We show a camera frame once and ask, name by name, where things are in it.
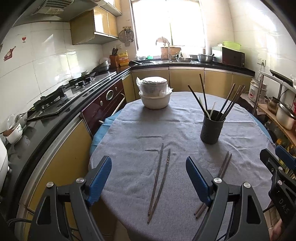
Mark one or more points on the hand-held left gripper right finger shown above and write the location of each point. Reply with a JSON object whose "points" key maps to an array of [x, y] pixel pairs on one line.
{"points": [[198, 183]]}

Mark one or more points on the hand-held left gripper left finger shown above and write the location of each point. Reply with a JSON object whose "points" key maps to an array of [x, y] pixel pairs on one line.
{"points": [[99, 183]]}

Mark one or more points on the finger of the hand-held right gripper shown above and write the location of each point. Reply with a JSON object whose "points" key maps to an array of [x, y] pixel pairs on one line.
{"points": [[288, 160], [271, 163]]}

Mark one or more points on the pair dark chopsticks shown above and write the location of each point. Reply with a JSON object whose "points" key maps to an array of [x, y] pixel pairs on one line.
{"points": [[163, 183]]}

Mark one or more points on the black utensil holder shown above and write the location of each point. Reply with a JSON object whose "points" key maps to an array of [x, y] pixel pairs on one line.
{"points": [[211, 132]]}

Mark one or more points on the bunch of dark chopsticks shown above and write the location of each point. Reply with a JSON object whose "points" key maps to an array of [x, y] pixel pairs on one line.
{"points": [[224, 113]]}

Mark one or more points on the white ceramic spoon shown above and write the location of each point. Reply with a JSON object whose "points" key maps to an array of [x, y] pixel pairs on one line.
{"points": [[212, 110], [202, 103]]}

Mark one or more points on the person's right hand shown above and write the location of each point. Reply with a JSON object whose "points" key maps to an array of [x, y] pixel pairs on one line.
{"points": [[276, 231]]}

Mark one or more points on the large lidded steel pot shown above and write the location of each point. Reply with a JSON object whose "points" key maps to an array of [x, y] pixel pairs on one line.
{"points": [[285, 117]]}

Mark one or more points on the wooden shelf board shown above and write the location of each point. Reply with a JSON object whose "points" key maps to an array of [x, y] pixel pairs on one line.
{"points": [[268, 114]]}

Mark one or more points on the small steel pot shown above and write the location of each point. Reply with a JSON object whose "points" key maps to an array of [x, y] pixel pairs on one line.
{"points": [[272, 105]]}

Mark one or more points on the white rice cooker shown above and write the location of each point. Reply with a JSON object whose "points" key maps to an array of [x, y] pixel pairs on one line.
{"points": [[254, 92]]}

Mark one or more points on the grey tablecloth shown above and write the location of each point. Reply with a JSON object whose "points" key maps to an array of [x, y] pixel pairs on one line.
{"points": [[150, 125]]}

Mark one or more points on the dark red built-in oven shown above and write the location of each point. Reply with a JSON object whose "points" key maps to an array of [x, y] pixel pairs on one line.
{"points": [[99, 106]]}

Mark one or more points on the black kitchen countertop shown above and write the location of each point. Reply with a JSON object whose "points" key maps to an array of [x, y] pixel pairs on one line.
{"points": [[30, 139]]}

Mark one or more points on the black flat device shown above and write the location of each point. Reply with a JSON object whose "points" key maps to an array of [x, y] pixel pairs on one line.
{"points": [[279, 76]]}

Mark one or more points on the metal storage rack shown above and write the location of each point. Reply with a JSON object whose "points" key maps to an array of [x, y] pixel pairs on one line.
{"points": [[268, 74]]}

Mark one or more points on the large white bowl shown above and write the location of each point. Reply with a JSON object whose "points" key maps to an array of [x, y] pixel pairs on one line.
{"points": [[155, 102]]}

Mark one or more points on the white patterned bowl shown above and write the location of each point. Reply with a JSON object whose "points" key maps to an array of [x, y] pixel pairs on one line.
{"points": [[22, 118], [15, 135]]}

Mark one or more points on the white appliance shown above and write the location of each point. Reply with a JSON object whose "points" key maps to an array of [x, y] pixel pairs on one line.
{"points": [[3, 162]]}

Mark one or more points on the plastic-wrapped bowl stack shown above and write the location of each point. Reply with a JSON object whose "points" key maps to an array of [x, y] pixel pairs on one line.
{"points": [[153, 84]]}

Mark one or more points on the silver microwave oven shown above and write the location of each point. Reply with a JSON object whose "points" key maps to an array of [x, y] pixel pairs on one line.
{"points": [[232, 59]]}

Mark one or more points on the stacked metal basins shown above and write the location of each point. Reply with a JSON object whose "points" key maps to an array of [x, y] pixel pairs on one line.
{"points": [[104, 66]]}

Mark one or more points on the wooden knife block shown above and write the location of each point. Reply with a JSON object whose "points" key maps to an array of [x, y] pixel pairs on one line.
{"points": [[113, 61]]}

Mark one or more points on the shallow steel basin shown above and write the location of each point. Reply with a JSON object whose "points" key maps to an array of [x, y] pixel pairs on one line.
{"points": [[183, 59]]}

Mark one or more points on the steel cooking pot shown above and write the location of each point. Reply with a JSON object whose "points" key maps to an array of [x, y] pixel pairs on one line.
{"points": [[204, 58]]}

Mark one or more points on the green plastic basin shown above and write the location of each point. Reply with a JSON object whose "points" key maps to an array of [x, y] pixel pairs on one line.
{"points": [[232, 45]]}

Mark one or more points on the yellow oil bottle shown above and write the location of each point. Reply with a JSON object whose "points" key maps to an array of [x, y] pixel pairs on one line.
{"points": [[123, 59]]}

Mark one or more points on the white plate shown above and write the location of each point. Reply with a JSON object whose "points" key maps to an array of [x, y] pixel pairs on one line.
{"points": [[185, 54]]}

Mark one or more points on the clear glass container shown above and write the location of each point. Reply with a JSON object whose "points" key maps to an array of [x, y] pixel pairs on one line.
{"points": [[141, 58]]}

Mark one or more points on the brown wooden board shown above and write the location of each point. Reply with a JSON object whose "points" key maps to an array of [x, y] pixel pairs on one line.
{"points": [[176, 52]]}

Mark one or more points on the steel sink faucet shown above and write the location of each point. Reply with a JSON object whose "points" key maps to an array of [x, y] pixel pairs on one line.
{"points": [[169, 53]]}

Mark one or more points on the grey rag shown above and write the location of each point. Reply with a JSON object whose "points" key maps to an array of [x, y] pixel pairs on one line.
{"points": [[163, 39]]}

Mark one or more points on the hanging round strainer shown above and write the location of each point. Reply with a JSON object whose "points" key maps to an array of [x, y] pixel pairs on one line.
{"points": [[124, 36]]}

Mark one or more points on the kitchen window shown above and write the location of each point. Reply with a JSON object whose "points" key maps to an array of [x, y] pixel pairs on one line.
{"points": [[168, 23]]}

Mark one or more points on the red wine glass sticker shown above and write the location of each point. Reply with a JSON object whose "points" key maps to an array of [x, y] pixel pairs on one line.
{"points": [[23, 39]]}

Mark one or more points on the steel range hood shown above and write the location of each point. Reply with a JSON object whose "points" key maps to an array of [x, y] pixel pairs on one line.
{"points": [[50, 9]]}

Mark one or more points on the white wall socket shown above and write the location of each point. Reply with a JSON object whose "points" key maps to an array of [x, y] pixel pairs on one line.
{"points": [[261, 61]]}

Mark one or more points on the yellow wall cabinet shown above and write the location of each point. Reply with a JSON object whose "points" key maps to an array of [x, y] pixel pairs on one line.
{"points": [[85, 27]]}

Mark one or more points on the wine bottle wall sticker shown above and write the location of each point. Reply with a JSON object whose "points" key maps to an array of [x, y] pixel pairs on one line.
{"points": [[9, 53]]}

